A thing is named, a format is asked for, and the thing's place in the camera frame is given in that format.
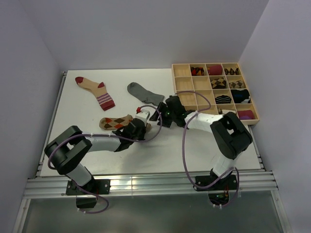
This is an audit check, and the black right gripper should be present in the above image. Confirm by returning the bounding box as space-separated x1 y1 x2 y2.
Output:
149 102 176 128

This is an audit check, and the tan orange argyle sock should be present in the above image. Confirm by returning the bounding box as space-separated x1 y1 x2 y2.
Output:
99 115 134 131

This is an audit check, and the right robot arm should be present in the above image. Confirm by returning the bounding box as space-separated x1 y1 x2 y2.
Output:
150 96 253 189

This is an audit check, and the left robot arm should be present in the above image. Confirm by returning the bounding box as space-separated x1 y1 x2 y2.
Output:
44 118 147 194

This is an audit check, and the tan sock with purple stripes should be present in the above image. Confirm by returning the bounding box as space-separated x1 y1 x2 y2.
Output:
75 77 115 111

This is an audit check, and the red orange argyle rolled sock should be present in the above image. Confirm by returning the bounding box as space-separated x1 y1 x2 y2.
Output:
190 67 205 76

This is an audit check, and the beige rolled sock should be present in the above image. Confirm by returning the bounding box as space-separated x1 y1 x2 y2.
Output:
218 108 237 115

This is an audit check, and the wooden compartment tray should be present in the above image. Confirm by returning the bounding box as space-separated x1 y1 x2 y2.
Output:
172 63 259 125

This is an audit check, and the black white striped rolled sock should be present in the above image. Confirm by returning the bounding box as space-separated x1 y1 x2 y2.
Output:
215 95 232 104

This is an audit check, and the brown tan argyle rolled sock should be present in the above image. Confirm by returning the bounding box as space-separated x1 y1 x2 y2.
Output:
211 78 226 89

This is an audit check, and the crimson rolled sock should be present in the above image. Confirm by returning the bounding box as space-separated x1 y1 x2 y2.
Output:
207 64 223 76

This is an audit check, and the black blue rolled sock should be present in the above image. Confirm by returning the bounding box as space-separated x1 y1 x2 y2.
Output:
231 89 251 104

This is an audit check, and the brown white argyle rolled sock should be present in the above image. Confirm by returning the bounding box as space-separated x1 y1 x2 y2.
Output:
224 67 240 75

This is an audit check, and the grey brown argyle rolled sock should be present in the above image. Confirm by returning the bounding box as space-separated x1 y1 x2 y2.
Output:
228 80 245 89

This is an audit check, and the magenta purple rolled sock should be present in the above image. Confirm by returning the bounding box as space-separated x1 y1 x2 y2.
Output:
238 110 255 120

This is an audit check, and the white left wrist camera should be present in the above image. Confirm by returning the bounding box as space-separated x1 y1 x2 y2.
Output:
135 107 150 126

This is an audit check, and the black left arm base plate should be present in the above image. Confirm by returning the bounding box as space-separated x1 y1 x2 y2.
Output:
65 179 110 214

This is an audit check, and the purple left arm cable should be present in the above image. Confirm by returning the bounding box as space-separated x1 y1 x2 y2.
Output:
47 104 163 215

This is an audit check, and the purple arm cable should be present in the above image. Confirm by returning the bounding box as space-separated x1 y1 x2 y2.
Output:
47 104 163 215
174 91 241 208

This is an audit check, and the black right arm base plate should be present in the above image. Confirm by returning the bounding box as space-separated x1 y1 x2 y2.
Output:
193 174 240 207

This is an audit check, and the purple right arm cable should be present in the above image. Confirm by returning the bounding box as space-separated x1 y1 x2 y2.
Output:
174 91 241 208

